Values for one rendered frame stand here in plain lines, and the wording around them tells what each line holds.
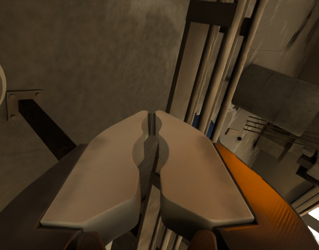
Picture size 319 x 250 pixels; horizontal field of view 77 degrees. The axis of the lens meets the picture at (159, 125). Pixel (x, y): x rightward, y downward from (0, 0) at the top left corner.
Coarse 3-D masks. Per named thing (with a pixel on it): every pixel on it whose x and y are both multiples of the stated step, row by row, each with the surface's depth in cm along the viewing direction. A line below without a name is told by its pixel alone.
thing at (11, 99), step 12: (12, 96) 72; (24, 96) 76; (36, 96) 79; (12, 108) 75; (24, 108) 72; (36, 108) 73; (12, 120) 77; (36, 120) 67; (48, 120) 69; (36, 132) 68; (48, 132) 63; (60, 132) 65; (48, 144) 63; (60, 144) 60; (72, 144) 61; (60, 156) 59; (132, 240) 42
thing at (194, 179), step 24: (168, 120) 11; (168, 144) 9; (192, 144) 9; (168, 168) 8; (192, 168) 8; (216, 168) 8; (168, 192) 7; (192, 192) 7; (216, 192) 7; (168, 216) 7; (192, 216) 6; (216, 216) 6; (240, 216) 6
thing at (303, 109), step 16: (256, 64) 254; (240, 80) 244; (256, 80) 235; (272, 80) 228; (288, 80) 224; (240, 96) 249; (256, 96) 235; (272, 96) 225; (288, 96) 217; (304, 96) 210; (256, 112) 246; (272, 112) 229; (288, 112) 218; (304, 112) 208; (288, 128) 229; (304, 128) 213
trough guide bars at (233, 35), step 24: (192, 0) 23; (216, 0) 22; (240, 0) 20; (264, 0) 24; (216, 24) 22; (240, 24) 26; (240, 48) 27; (216, 72) 23; (240, 72) 28; (192, 96) 26; (216, 96) 30; (192, 120) 27; (216, 120) 31; (168, 240) 34
